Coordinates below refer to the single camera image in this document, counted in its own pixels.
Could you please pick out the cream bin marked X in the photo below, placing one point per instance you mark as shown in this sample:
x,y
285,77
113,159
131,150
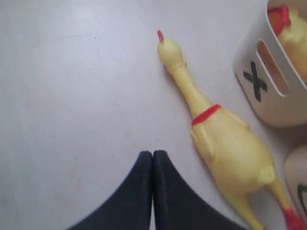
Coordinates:
x,y
275,91

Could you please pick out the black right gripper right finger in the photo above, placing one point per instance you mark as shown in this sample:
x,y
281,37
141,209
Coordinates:
x,y
177,206

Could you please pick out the whole yellow rubber chicken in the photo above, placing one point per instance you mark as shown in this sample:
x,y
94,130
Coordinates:
x,y
238,160

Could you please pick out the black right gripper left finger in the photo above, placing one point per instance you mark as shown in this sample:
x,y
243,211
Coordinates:
x,y
130,206

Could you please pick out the cream bin marked O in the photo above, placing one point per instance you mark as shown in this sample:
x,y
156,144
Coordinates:
x,y
296,179

